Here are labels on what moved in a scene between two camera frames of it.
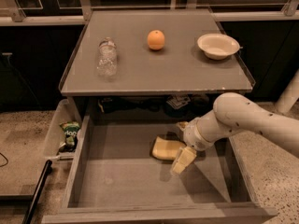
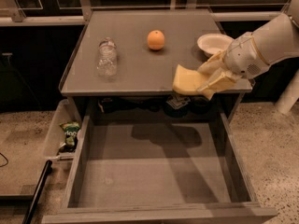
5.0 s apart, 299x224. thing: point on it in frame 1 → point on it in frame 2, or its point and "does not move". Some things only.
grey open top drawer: (113, 178) does not move
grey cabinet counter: (158, 53) does not move
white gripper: (192, 137) → (242, 57)
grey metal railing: (10, 14) does not move
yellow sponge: (166, 149) → (187, 81)
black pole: (46, 172) does not move
